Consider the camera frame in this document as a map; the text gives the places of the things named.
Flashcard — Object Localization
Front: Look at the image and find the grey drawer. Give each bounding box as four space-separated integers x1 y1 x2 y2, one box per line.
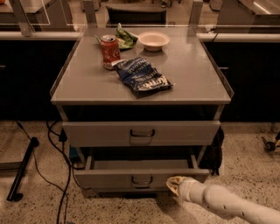
74 155 210 193
62 121 221 147

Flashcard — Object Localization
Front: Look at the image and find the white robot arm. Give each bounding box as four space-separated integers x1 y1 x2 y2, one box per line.
166 176 280 224

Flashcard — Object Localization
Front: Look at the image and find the grey top drawer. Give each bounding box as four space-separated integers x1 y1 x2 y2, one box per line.
62 121 221 147

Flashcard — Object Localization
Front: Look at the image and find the grey metal drawer cabinet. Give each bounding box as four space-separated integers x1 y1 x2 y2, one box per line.
52 27 231 160

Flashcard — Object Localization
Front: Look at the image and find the black caster wheel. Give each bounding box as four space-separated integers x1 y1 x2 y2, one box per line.
262 132 280 152

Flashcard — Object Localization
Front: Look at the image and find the blue chip bag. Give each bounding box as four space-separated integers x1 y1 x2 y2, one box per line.
111 57 173 98

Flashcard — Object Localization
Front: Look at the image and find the black power adapter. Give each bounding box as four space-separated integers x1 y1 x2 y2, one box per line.
59 129 67 142

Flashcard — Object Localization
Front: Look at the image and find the white paper bowl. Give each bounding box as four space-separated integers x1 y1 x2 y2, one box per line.
138 31 170 52

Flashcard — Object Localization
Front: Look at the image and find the red soda can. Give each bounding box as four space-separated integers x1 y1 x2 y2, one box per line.
100 35 121 70

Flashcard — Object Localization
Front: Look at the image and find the green chip bag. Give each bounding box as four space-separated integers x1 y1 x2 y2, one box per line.
115 24 138 50

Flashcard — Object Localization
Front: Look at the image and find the black metal floor bar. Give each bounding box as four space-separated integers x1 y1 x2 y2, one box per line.
6 137 39 201

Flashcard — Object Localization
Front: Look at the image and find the black floor cable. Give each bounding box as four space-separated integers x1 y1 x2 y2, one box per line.
14 119 86 224

